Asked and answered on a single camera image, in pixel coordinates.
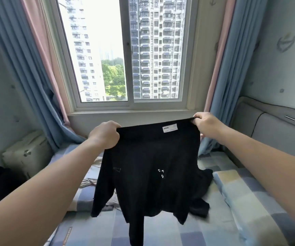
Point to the person's left hand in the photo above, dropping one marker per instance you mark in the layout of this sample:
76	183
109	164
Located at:
103	135

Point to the person's left forearm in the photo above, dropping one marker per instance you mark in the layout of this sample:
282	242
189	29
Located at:
42	194

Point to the green trees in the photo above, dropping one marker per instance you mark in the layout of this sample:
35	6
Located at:
114	76

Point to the grey crumpled cloth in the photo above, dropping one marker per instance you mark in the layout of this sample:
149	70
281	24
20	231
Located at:
88	183

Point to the person's right hand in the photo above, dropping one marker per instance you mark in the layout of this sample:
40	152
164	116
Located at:
210	125

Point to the pink curtain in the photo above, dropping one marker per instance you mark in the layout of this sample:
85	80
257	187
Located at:
45	48
220	61

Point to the person's right forearm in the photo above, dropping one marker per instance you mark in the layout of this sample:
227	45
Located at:
270	171

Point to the white high-rise building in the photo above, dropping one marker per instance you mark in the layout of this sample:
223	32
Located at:
86	48

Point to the checkered pillow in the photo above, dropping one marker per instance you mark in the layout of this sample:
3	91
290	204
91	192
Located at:
249	202

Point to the black garment with white label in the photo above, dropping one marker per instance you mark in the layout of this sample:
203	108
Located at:
150	176

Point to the person's left fingers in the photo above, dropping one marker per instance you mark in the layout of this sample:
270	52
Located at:
114	135

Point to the grey padded headboard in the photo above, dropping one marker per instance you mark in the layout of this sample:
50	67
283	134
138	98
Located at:
262	128

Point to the cream suitcase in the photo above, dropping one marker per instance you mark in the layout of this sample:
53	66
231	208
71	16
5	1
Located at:
25	153

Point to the black bag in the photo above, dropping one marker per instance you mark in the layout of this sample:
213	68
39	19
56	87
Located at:
1	181

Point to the grey high-rise building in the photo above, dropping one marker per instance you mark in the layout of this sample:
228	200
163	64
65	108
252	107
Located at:
156	48

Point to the blue curtain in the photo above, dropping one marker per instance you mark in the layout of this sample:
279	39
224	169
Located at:
235	61
22	61

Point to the white framed sliding window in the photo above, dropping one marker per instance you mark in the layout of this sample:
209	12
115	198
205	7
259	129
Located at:
125	74

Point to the checkered bed sheet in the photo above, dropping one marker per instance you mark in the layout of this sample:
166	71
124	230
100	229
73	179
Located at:
162	233

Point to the person's right fingers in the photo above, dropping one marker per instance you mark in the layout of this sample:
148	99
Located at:
198	122

